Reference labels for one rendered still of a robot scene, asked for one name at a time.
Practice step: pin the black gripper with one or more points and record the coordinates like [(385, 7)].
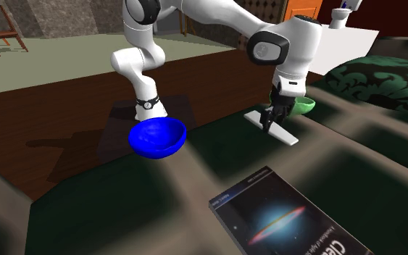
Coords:
[(282, 100)]

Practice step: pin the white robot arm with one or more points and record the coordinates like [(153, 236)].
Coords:
[(221, 14)]

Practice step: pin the white flat remote control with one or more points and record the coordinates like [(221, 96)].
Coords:
[(284, 135)]

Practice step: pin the green bowl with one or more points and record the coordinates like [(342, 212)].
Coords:
[(304, 105)]

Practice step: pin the bed with green brown cover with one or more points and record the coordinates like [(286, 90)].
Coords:
[(334, 169)]

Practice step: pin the dark robot stand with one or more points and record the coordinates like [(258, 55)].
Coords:
[(179, 109)]

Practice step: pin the white bedside cabinet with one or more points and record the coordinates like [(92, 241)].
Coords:
[(341, 46)]

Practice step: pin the dark galaxy cover book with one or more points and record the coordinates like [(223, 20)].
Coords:
[(277, 219)]

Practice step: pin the green patterned pillow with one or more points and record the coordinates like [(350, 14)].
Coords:
[(380, 81)]

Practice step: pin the orange door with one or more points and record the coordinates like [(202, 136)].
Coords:
[(300, 8)]

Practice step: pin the blue bowl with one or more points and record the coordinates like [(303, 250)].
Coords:
[(157, 138)]

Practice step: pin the brown wooden chair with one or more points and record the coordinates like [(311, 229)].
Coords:
[(5, 34)]

